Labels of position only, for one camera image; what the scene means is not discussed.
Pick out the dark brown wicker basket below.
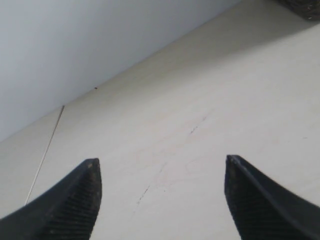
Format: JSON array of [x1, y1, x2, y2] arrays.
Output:
[[276, 0, 320, 21]]

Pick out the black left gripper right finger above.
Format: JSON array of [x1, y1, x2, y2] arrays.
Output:
[[224, 155, 320, 240]]

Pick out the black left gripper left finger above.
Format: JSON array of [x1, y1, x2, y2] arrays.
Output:
[[0, 158, 102, 240]]

